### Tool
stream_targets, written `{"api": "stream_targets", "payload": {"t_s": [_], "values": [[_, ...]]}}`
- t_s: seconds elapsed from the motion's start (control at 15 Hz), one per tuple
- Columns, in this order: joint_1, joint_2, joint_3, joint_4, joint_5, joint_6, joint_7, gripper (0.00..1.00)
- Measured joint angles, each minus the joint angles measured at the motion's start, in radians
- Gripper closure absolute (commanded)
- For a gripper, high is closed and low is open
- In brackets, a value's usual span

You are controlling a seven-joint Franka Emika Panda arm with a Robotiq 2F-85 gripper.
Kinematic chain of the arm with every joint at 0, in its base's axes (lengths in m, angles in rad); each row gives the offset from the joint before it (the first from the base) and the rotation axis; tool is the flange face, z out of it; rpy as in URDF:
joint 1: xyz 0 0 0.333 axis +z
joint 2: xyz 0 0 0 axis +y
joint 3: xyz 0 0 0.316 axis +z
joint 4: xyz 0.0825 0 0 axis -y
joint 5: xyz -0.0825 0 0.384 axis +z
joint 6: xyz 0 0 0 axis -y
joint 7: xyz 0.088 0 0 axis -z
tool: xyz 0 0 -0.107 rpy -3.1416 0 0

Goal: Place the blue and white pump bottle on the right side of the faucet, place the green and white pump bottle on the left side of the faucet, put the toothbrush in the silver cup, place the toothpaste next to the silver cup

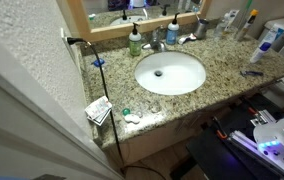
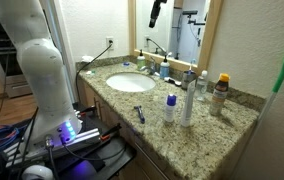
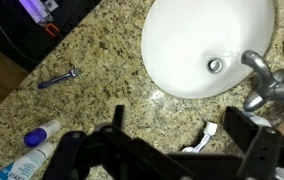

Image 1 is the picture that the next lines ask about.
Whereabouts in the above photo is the green pump soap bottle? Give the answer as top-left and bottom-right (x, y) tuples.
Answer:
(128, 22), (143, 57)

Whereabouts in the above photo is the blue and white pump bottle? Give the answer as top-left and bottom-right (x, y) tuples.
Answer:
(165, 12), (181, 46)

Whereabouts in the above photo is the blue and white toothbrush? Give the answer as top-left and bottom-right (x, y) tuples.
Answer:
(192, 5), (202, 23)

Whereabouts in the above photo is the chrome faucet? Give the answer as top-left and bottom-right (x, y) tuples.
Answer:
(141, 25), (167, 53)

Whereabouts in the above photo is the grey metal cup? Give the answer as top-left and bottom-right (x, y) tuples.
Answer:
(193, 18), (211, 40)

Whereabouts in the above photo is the clear bottle white cap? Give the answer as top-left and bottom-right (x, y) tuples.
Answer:
(214, 13), (229, 40)

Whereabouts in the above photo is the small white bottle blue cap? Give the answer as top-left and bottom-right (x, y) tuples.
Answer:
(249, 41), (273, 65)

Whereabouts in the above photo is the brown spray bottle orange cap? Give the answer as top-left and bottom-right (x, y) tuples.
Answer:
(234, 9), (260, 42)

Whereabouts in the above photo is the white green contact lens case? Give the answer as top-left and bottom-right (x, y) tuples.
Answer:
(121, 107), (141, 125)

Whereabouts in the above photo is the white oval sink basin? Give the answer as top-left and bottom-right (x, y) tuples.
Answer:
(134, 50), (207, 96)

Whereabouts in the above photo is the wooden vanity cabinet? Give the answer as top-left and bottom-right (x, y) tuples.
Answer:
(101, 86), (260, 168)

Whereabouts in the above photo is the small blue plastic object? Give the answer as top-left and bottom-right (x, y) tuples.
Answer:
(91, 58), (106, 68)

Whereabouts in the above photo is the orange black clamp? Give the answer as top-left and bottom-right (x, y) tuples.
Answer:
(245, 106), (260, 116)
(211, 116), (230, 141)

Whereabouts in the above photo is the wood framed mirror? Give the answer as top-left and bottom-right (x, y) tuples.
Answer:
(56, 0), (213, 43)

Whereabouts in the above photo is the black robot cart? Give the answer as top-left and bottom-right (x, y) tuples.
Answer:
(186, 93), (284, 180)

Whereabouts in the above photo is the blue razor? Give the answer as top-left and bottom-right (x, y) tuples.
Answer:
(239, 70), (265, 78)

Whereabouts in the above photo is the white door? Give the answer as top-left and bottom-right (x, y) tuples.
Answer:
(0, 26), (123, 180)

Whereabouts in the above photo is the tall slim white tube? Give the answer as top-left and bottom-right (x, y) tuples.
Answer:
(267, 23), (284, 46)

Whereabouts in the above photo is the black power cable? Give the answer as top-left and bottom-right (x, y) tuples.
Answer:
(66, 36), (166, 180)

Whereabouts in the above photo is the white wall outlet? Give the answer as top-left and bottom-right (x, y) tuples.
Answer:
(60, 27), (75, 55)

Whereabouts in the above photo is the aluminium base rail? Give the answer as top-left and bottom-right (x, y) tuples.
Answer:
(228, 109), (283, 174)

